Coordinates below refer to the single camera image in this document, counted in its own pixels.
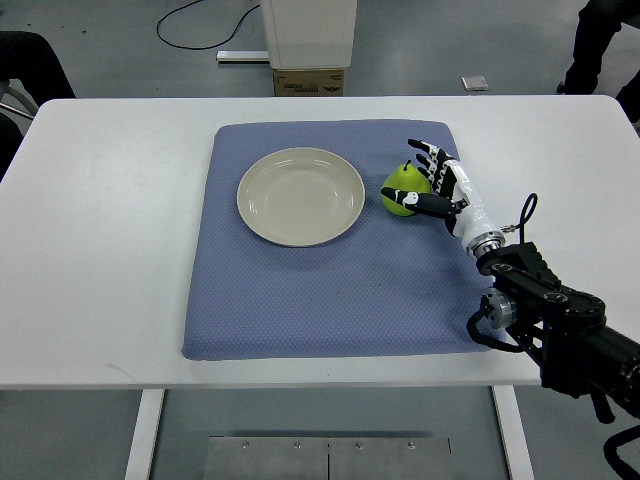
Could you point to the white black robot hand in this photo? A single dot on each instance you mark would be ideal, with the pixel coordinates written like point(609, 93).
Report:
point(454, 198)

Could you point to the green pear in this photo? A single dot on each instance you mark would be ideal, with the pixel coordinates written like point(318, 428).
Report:
point(406, 177)

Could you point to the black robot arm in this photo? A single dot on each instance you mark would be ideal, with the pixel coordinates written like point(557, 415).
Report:
point(564, 331)

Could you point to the small grey floor plate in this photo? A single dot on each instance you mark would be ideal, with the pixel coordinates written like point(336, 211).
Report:
point(474, 83)

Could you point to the beige round plate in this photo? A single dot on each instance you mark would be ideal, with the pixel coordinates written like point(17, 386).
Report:
point(300, 197)

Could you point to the blue textured mat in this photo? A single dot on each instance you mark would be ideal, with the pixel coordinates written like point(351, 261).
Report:
point(388, 286)

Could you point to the brown cardboard box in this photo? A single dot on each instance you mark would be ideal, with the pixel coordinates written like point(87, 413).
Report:
point(308, 82)

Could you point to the person in dark clothes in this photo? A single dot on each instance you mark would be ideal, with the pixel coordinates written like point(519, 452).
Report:
point(598, 22)

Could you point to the white right table leg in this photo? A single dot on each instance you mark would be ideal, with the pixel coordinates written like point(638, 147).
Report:
point(512, 433)

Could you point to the white table leg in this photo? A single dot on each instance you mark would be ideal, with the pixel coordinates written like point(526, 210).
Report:
point(512, 433)
point(141, 454)

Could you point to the white left table leg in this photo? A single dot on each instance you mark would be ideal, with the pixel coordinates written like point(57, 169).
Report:
point(141, 454)

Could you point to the black chair at left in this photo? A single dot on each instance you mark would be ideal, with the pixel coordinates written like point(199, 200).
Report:
point(29, 58)

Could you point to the white pedestal column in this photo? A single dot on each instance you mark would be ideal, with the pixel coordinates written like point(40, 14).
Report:
point(309, 34)

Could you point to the aluminium rail on floor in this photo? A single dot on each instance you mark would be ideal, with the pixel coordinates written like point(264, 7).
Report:
point(242, 57)

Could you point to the metal base plate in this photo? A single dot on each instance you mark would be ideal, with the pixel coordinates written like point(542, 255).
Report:
point(328, 458)

